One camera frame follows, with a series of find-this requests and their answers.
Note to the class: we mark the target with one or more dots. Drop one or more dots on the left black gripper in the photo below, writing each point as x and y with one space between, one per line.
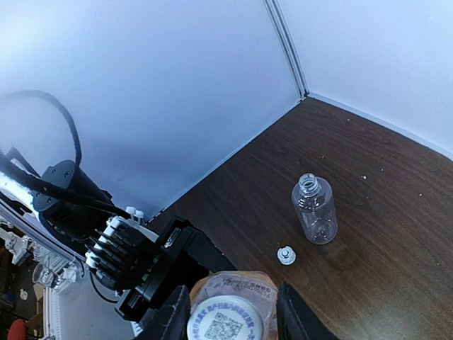
182 255

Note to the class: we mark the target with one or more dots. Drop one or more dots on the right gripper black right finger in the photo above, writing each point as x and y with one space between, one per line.
296 320

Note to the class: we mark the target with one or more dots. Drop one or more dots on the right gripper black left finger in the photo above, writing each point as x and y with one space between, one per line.
170 321

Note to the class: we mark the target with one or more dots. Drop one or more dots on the amber tea bottle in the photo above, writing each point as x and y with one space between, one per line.
253 286

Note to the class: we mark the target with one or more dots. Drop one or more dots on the white cap of clear bottle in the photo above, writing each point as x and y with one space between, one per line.
286 255

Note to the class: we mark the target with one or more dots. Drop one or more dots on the clear plastic bottle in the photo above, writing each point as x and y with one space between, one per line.
313 201

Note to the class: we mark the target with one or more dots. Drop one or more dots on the white cap of tea bottle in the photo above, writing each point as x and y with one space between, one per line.
225 317

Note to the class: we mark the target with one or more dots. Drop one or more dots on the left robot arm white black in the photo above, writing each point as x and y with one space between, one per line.
69 205

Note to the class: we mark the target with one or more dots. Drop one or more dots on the red round stool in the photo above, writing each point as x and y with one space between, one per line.
18 330

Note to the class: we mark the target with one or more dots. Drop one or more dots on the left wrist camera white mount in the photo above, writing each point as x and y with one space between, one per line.
123 252

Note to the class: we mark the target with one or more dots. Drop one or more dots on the left aluminium frame post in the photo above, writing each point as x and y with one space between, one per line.
290 51

